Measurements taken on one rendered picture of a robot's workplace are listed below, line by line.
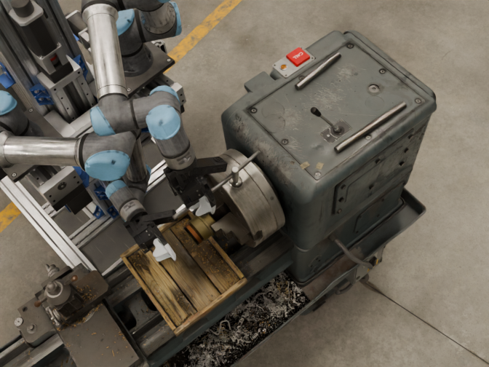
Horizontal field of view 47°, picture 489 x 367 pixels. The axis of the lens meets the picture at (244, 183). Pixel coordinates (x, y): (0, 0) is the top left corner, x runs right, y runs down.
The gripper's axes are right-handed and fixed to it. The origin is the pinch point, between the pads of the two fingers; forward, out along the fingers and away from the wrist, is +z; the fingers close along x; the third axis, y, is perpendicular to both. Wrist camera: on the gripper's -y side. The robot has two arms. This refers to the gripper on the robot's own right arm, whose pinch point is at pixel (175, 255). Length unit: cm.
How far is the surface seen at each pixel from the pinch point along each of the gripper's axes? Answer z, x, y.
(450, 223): 26, -111, -131
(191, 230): -2.6, 2.8, -8.7
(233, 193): 1.6, 14.4, -24.5
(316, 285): 21, -55, -41
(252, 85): -26, 17, -54
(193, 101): -129, -108, -74
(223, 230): 3.9, 2.4, -16.7
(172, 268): -6.1, -19.6, 2.0
